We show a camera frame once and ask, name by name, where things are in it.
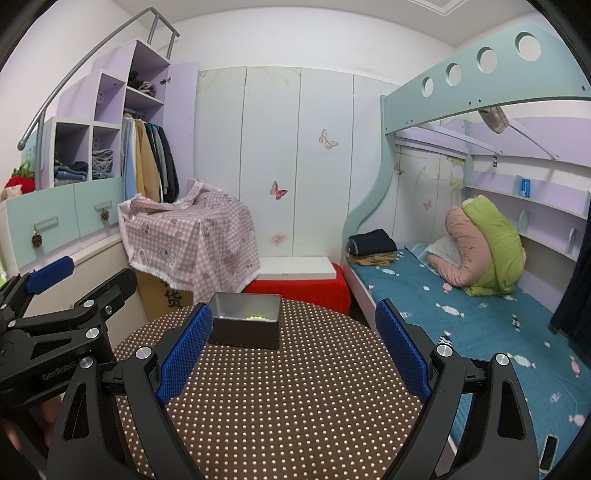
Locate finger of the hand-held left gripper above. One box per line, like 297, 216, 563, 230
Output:
14, 268, 138, 341
0, 255, 75, 324

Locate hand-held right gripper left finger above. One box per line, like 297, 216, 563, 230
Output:
48, 302, 213, 480

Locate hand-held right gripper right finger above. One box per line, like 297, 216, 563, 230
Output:
375, 299, 541, 480

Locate dark grey metal box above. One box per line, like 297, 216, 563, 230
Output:
208, 292, 282, 350

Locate person's left hand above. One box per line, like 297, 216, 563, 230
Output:
0, 397, 63, 452

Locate white low cabinet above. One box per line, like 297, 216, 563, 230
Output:
0, 228, 148, 333

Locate cardboard box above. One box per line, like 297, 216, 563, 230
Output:
137, 272, 195, 319

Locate large teal drawer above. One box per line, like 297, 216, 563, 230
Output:
4, 185, 77, 271

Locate blue printed bedsheet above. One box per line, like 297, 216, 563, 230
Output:
348, 242, 591, 462

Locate small teal drawer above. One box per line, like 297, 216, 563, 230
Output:
74, 178, 124, 238

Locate folded tan clothes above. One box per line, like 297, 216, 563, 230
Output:
348, 251, 399, 267

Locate red plush toy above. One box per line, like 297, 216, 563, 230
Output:
4, 161, 35, 195

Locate folded blue jeans pile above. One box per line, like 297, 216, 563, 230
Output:
54, 161, 88, 186

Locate pink checked cloth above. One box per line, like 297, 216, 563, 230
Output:
117, 178, 262, 302

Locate white pillow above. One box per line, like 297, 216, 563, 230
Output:
427, 236, 462, 266

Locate red stool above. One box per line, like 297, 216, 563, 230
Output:
242, 263, 352, 317

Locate brown polka-dot tablecloth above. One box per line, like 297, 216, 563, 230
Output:
111, 298, 467, 480

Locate folded dark clothes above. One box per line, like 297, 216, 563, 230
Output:
348, 229, 397, 256

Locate folded light jeans pile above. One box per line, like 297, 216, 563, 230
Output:
91, 149, 114, 178

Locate light blue hanging shirt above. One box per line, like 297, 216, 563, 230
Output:
122, 115, 139, 197

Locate white board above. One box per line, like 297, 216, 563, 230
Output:
255, 257, 341, 280

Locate dark hanging jackets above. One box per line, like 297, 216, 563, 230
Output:
147, 122, 181, 204

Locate green quilt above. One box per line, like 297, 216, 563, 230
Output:
462, 195, 525, 296

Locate purple wardrobe door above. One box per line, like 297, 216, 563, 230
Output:
161, 62, 199, 204

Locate purple cubby shelf unit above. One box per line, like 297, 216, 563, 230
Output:
37, 39, 171, 190

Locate dark blue hanging cloth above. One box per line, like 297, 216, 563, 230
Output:
549, 194, 591, 356

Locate grey metal handrail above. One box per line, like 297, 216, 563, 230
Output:
17, 7, 181, 151

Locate dark clothes in cubby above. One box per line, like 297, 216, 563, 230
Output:
128, 70, 158, 97

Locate white wardrobe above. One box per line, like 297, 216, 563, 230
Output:
193, 66, 400, 259

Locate purple bed wall shelf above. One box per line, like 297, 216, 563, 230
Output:
462, 182, 591, 261

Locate teal bunk bed frame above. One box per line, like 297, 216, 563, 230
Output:
344, 18, 591, 462

